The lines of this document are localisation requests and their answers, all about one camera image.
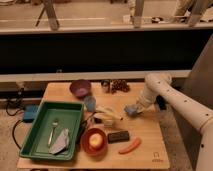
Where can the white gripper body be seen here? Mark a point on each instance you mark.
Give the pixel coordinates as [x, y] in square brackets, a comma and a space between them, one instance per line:
[141, 104]

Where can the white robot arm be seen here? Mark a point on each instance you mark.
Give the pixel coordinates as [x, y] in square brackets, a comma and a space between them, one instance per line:
[198, 115]

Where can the bunch of dark grapes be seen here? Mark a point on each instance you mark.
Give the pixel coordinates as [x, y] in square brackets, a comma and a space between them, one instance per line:
[119, 85]

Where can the yellow banana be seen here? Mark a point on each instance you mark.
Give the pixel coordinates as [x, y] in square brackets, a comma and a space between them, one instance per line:
[106, 113]

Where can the orange carrot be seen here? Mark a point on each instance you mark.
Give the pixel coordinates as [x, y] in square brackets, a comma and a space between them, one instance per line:
[131, 146]

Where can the black rectangular block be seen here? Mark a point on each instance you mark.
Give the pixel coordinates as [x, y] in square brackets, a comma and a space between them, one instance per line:
[120, 136]

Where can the yellow apple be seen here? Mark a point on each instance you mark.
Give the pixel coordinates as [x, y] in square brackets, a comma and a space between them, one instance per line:
[95, 141]

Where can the grey cabinet side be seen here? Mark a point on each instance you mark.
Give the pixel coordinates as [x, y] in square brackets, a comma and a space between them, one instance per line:
[199, 86]

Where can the purple bowl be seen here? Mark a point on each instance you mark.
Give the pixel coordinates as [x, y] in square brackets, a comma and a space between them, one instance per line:
[80, 88]

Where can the metal fork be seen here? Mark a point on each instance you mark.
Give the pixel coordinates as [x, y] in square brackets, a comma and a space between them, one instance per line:
[54, 125]

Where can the grey folded cloth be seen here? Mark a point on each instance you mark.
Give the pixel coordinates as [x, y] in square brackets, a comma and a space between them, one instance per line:
[61, 142]

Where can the green plastic tray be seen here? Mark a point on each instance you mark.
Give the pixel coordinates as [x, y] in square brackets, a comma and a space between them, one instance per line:
[52, 119]

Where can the blue power box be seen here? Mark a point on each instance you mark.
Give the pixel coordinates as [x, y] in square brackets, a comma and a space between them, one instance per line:
[30, 113]

